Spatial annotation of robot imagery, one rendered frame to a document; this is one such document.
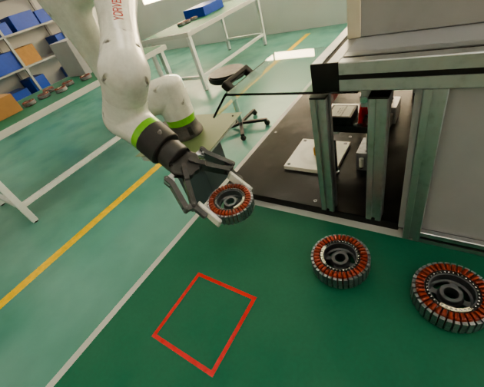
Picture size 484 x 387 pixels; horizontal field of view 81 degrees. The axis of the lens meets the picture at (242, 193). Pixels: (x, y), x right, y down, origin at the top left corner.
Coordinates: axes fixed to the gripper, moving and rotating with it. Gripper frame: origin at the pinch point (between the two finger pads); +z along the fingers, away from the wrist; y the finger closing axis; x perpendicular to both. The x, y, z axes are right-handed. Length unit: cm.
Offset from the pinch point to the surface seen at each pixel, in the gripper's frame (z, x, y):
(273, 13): -214, -226, -471
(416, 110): 16.2, 35.5, -13.6
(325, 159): 10.8, 17.7, -12.4
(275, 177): 3.9, -6.1, -18.6
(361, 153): 17.4, 10.3, -29.2
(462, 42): 14.3, 44.3, -17.0
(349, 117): 9.2, 16.3, -29.6
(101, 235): -76, -159, 7
